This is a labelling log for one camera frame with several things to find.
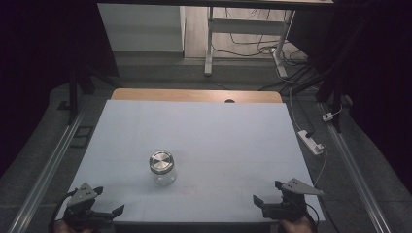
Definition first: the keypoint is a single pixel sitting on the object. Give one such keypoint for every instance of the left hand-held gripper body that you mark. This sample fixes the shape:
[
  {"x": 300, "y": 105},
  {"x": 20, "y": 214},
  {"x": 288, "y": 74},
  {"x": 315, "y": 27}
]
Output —
[{"x": 82, "y": 195}]

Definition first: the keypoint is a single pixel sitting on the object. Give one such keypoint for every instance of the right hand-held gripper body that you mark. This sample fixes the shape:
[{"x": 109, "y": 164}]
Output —
[{"x": 291, "y": 204}]

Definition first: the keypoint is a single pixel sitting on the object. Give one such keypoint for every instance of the clear glass jar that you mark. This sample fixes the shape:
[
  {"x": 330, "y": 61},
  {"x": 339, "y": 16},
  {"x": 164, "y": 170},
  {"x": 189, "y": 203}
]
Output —
[{"x": 163, "y": 176}]

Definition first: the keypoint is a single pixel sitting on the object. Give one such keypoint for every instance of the silver metal jar lid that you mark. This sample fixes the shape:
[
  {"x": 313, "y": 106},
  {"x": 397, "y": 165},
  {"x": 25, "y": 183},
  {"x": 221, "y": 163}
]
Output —
[{"x": 161, "y": 161}]

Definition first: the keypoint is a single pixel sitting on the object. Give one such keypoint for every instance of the person's right hand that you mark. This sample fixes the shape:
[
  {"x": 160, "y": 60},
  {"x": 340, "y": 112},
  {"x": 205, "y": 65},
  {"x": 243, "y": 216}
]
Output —
[{"x": 296, "y": 226}]

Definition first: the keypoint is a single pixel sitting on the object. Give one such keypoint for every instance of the person's left hand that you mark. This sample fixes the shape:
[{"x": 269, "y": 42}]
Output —
[{"x": 66, "y": 228}]

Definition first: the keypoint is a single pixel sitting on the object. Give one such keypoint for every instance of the white power strip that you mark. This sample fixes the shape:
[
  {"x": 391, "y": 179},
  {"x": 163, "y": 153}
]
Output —
[{"x": 310, "y": 142}]

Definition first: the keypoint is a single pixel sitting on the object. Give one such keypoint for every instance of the black floor plate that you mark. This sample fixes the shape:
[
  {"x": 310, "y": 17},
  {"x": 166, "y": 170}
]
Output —
[{"x": 82, "y": 137}]

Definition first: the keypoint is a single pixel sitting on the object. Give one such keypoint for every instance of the white foam table cover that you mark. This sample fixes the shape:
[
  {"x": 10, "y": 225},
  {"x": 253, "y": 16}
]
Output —
[{"x": 207, "y": 136}]

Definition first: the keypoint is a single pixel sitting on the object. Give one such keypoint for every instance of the small white adapter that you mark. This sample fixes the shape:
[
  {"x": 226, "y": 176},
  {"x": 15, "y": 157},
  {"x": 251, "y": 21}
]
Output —
[{"x": 327, "y": 116}]

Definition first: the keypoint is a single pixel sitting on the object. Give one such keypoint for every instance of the black metal stand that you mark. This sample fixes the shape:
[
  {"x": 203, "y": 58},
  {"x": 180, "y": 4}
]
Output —
[
  {"x": 335, "y": 97},
  {"x": 74, "y": 93}
]

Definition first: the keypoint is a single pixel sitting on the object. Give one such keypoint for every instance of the wooden table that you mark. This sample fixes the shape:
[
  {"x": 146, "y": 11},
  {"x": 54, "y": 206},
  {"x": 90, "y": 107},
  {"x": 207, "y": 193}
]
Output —
[{"x": 181, "y": 95}]

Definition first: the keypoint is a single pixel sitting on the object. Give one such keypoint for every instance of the metal floor rail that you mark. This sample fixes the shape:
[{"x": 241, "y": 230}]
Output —
[
  {"x": 356, "y": 174},
  {"x": 48, "y": 171}
]

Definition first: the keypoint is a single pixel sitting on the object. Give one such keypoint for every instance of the white desk frame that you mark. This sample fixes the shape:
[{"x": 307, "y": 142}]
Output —
[{"x": 246, "y": 26}]

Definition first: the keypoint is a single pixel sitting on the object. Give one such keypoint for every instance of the white wall panel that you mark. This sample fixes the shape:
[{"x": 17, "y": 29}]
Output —
[{"x": 142, "y": 29}]

